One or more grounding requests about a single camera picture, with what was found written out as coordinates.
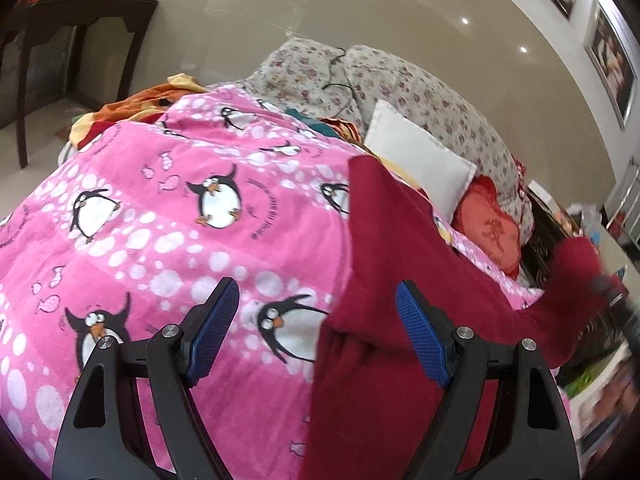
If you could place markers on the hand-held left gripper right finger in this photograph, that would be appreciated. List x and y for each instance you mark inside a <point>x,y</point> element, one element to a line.
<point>419,336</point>

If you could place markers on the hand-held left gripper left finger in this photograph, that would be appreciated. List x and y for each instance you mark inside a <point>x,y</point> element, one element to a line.
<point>216,331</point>

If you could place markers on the dark red sweater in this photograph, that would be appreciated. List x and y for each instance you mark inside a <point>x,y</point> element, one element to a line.
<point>380,280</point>

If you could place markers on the pink penguin print blanket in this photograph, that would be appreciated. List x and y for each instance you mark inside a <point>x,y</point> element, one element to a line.
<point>165,240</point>

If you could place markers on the metal rack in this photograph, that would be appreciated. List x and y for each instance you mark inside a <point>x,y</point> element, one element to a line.
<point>625,200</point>

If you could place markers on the red embroidered cushion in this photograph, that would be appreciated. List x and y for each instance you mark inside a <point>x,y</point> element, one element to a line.
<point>492,222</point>

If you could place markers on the white pillow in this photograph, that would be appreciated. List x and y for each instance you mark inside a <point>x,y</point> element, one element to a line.
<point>415,152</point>

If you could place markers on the floral pillow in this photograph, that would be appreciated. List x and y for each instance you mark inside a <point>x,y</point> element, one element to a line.
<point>440,110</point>
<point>295,77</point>

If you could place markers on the teal cloth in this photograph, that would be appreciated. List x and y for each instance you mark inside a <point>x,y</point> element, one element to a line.
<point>305,119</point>

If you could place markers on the orange yellow cloth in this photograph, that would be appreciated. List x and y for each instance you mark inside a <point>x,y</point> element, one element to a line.
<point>135,105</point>

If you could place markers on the dark wooden table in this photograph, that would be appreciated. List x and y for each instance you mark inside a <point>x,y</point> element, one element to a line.
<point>65,12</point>

